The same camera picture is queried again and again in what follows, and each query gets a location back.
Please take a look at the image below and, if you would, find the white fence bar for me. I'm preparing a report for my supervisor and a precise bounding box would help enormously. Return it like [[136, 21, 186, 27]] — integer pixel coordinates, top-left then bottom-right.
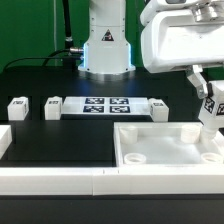
[[0, 165, 224, 196], [0, 125, 12, 159]]

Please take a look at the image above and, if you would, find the black cable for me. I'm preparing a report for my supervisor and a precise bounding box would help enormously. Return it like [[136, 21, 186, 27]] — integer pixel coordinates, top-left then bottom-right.
[[2, 48, 84, 72]]

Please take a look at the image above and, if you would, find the white front fence bar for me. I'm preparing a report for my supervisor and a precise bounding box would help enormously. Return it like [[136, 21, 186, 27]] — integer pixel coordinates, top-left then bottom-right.
[[0, 165, 224, 196]]

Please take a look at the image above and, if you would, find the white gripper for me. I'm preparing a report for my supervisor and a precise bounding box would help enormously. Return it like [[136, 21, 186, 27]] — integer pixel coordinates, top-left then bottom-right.
[[140, 0, 224, 99]]

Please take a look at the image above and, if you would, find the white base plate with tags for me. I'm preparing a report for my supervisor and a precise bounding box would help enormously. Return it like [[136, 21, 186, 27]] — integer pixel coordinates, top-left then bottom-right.
[[62, 97, 149, 116]]

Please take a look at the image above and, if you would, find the white square tabletop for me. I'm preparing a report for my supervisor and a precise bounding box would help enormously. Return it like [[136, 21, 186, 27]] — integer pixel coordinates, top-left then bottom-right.
[[114, 122, 224, 167]]

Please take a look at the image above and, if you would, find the white left fence bar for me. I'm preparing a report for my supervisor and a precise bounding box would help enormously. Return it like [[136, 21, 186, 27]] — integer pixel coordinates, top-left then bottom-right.
[[0, 125, 12, 159]]

